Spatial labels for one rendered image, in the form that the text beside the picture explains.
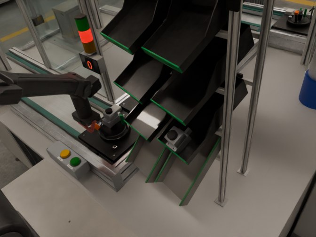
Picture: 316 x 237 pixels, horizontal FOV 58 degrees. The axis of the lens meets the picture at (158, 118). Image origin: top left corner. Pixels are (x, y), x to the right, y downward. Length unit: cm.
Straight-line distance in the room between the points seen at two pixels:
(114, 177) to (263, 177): 59
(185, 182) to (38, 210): 62
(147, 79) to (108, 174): 47
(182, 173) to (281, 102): 76
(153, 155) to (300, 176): 60
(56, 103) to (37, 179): 46
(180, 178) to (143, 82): 37
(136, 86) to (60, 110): 81
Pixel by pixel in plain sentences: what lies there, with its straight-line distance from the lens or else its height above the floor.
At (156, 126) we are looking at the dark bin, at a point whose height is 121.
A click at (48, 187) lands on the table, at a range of 136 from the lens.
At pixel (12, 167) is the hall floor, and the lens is 282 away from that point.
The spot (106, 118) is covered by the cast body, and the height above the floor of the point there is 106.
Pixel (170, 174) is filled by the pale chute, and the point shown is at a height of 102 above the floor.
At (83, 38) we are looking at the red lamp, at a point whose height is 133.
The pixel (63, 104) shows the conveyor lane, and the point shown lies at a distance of 164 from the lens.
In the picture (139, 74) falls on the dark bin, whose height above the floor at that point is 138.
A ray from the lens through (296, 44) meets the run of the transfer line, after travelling 196.
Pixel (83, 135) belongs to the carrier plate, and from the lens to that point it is 133.
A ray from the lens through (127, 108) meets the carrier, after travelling 139.
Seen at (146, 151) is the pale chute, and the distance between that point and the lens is 109.
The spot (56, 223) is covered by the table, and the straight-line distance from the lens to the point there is 125.
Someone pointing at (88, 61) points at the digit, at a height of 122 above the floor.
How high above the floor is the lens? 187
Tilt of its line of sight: 43 degrees down
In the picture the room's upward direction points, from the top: 9 degrees counter-clockwise
